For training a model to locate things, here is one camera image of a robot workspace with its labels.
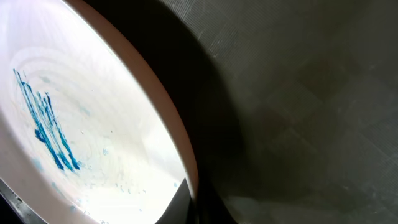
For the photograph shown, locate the white plate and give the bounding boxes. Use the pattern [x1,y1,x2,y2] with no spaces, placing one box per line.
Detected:
[1,1,198,223]

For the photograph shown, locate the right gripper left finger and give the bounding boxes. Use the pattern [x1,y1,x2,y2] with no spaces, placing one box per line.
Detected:
[156,179,195,224]

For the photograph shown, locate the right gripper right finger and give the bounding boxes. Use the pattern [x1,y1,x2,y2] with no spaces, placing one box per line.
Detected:
[197,180,237,224]

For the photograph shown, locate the dark brown serving tray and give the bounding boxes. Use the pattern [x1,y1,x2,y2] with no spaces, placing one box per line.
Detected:
[83,0,398,224]

